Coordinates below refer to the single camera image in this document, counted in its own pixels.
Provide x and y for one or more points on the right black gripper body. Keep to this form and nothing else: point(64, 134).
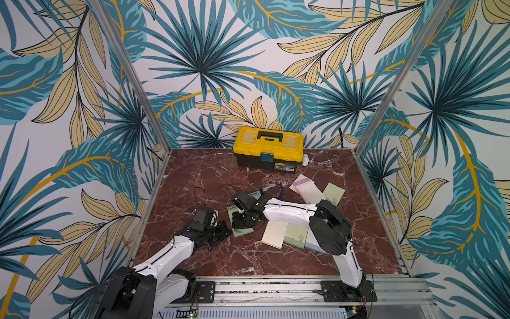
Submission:
point(244, 214)

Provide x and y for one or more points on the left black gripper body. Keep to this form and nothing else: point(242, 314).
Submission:
point(216, 234)

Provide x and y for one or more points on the small green memo pad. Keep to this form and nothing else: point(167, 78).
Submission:
point(237, 232)

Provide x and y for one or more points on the yellow topped cream memo pad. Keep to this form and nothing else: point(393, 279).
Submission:
point(274, 234)

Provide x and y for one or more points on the large green memo pad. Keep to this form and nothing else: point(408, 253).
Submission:
point(296, 236)

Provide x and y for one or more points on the pink memo pad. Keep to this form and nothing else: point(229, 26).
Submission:
point(310, 193)

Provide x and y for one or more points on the blue topped cream memo pad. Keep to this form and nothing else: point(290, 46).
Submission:
point(256, 195)

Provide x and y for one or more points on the grey white memo pad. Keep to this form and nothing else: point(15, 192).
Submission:
point(312, 244)

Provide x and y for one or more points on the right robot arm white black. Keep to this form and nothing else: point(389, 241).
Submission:
point(329, 227)

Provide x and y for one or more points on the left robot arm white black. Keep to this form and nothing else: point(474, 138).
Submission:
point(147, 288)

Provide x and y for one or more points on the yellow black toolbox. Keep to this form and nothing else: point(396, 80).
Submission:
point(266, 149)

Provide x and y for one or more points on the small white bottle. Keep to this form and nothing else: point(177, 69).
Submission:
point(305, 161)

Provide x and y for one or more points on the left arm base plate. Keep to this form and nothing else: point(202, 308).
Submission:
point(202, 292)

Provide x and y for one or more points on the aluminium front rail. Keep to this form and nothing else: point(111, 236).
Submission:
point(298, 296)

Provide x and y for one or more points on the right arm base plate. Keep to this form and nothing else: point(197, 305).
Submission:
point(335, 291)

